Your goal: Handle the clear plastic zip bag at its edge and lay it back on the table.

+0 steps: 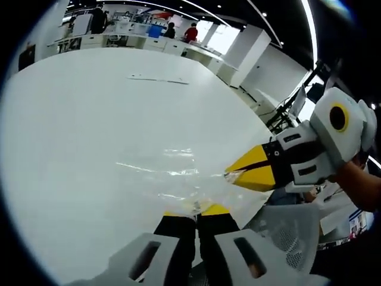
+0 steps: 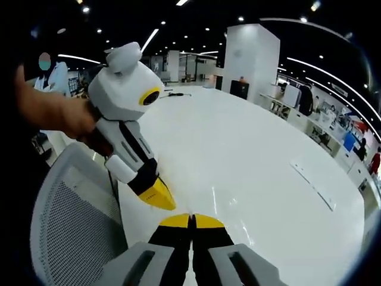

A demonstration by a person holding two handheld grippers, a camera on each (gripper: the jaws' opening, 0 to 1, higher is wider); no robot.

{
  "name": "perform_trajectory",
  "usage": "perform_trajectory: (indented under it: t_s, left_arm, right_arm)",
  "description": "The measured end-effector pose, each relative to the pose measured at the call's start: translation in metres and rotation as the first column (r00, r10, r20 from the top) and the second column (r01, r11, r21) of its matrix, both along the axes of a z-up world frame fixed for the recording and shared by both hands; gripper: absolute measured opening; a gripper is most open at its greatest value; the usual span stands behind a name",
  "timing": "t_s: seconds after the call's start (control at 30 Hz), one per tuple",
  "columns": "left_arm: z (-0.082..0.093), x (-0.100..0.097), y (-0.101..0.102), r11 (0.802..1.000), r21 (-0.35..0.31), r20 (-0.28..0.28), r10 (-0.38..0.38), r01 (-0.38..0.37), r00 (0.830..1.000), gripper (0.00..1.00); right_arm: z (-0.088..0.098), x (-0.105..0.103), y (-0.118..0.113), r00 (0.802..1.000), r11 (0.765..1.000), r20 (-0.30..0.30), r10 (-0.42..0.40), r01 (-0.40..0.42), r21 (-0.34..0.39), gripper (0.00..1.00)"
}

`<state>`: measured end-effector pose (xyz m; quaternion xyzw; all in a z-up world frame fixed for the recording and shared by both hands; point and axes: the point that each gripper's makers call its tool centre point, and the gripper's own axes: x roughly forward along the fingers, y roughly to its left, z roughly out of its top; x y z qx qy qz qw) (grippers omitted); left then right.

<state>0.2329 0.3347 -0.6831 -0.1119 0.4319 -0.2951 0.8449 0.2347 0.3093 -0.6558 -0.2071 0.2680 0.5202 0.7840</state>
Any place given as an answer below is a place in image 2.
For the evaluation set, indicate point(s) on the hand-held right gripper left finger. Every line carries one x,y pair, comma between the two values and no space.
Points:
174,247

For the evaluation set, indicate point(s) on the wall poster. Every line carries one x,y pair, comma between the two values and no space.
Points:
342,116

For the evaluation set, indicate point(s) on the blue board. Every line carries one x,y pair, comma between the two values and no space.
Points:
349,141

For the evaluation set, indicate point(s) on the white panel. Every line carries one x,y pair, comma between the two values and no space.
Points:
292,96

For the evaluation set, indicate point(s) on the person's left hand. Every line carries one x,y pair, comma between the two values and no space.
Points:
76,119

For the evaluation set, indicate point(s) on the black tool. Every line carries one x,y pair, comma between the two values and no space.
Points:
178,94

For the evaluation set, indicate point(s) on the black office chair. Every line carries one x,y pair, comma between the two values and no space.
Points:
239,89

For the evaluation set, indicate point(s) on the grey mesh office chair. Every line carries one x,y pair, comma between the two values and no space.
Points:
77,214

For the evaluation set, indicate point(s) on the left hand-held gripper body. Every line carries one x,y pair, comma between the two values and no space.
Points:
119,92

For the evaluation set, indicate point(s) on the clear food packaging bag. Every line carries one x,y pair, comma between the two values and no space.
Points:
235,205

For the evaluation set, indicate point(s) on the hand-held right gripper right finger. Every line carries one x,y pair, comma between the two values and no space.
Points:
211,247

